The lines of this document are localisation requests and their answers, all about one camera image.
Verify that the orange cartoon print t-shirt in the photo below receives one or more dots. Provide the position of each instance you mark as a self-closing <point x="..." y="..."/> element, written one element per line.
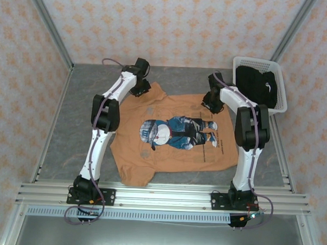
<point x="178" y="161"/>

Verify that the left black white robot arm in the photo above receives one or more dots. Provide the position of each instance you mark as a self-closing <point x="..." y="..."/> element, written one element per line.
<point x="97" y="146"/>

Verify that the grey metal sheet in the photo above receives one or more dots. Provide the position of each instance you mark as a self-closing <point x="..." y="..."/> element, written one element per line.
<point x="161" y="239"/>

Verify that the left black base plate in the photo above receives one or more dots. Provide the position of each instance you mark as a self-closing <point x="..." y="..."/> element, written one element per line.
<point x="108" y="197"/>

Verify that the black t-shirt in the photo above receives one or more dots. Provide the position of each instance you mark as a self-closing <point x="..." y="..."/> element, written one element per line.
<point x="254" y="83"/>

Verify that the aluminium frame post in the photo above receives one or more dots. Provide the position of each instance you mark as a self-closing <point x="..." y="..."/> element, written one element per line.
<point x="292" y="27"/>
<point x="52" y="28"/>

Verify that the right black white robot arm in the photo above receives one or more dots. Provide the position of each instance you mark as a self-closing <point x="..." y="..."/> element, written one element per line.
<point x="250" y="126"/>

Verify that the small circuit board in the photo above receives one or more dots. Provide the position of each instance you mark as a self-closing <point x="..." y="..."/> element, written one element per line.
<point x="90" y="213"/>
<point x="253" y="216"/>

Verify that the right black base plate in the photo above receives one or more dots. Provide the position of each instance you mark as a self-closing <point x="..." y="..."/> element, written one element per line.
<point x="218" y="202"/>

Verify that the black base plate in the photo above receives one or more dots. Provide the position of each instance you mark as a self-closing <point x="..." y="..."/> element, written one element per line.
<point x="108" y="197"/>
<point x="218" y="202"/>

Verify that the aluminium mounting rail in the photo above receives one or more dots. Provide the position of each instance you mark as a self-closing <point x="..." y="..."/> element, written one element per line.
<point x="163" y="198"/>

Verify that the white plastic laundry basket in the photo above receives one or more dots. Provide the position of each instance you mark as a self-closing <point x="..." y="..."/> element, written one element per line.
<point x="282" y="87"/>

